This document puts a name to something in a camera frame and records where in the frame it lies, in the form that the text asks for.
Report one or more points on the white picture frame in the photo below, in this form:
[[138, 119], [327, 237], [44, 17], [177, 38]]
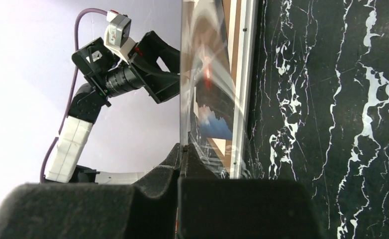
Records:
[[241, 34]]

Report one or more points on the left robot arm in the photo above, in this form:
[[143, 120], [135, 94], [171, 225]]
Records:
[[80, 116]]

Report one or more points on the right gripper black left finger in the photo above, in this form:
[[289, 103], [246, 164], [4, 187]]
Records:
[[145, 209]]

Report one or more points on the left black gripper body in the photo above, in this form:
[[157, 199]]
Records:
[[151, 64]]

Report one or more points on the clear glass sheet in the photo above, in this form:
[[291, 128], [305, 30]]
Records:
[[189, 134]]

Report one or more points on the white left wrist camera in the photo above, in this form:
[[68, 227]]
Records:
[[116, 36]]

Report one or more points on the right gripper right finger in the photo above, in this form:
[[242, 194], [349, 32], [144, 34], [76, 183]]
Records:
[[213, 208]]

